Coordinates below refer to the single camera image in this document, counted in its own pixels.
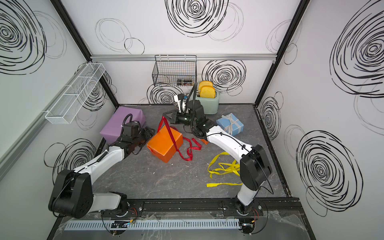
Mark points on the purple gift box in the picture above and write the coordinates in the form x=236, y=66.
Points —
x=112, y=130

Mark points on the white ribbon on blue box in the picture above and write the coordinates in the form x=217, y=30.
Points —
x=230, y=122

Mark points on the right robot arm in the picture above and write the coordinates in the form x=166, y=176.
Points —
x=255, y=167

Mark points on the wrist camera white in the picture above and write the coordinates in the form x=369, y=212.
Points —
x=180, y=102
x=128, y=118

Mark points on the mint green toaster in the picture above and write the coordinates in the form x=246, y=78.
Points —
x=210, y=105

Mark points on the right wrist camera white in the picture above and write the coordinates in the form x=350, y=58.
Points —
x=180, y=102

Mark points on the black wire basket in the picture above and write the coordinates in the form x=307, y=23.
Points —
x=169, y=68

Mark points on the yellow sponge toast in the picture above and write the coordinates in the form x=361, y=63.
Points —
x=204, y=84
x=208, y=92

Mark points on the blue gift box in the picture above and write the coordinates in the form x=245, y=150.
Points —
x=229, y=125

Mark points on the front yellow sponge toast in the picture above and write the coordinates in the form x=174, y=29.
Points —
x=208, y=92

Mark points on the orange box red ribbon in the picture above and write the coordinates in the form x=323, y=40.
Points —
x=162, y=146

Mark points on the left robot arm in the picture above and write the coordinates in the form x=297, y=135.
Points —
x=73, y=194

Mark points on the white mesh wall shelf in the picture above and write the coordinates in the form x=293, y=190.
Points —
x=83, y=92

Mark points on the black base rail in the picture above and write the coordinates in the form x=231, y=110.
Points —
x=228, y=207

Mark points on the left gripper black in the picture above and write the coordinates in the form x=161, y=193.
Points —
x=147, y=133

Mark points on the rear yellow sponge toast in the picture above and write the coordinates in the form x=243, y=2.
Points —
x=204, y=84

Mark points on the grey slotted cable duct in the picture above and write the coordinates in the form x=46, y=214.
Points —
x=116, y=225

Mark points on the orange box white ribbon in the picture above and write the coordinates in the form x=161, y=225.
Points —
x=204, y=141

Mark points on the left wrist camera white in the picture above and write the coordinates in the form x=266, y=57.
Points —
x=128, y=118

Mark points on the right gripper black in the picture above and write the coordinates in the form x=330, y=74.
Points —
x=173, y=120

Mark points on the spice jars in basket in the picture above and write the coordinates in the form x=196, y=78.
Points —
x=184, y=82

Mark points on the yellow ribbon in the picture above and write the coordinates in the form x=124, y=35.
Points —
x=223, y=169

